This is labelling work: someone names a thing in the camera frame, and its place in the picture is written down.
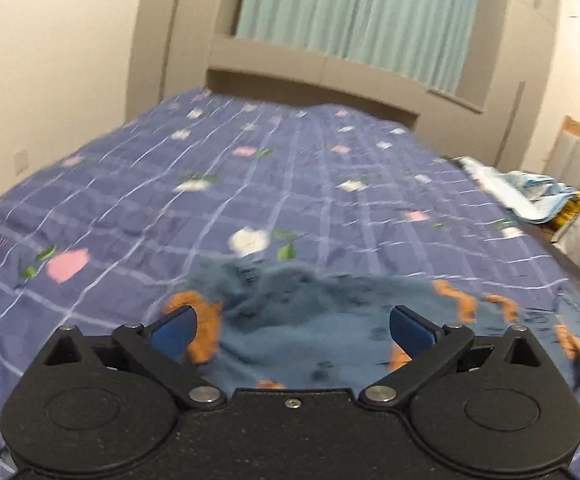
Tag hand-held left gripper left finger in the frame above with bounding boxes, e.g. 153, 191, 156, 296
44, 305, 228, 410

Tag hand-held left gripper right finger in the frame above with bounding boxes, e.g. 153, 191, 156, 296
359, 305, 544, 410

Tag blue pants with orange print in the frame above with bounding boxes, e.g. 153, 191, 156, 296
162, 255, 580, 461

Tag purple plaid floral blanket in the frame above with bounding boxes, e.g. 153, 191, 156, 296
0, 87, 580, 480

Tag dark grey bed sheet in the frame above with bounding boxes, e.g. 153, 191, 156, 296
517, 220, 580, 306

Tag light blue crumpled cloth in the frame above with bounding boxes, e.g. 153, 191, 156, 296
457, 156, 580, 226

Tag yellow packet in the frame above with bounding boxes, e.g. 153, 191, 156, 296
550, 185, 580, 235

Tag beige bed headboard shelf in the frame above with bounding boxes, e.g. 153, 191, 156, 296
127, 0, 562, 171

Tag light green curtain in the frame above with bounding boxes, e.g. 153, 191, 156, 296
235, 0, 486, 98

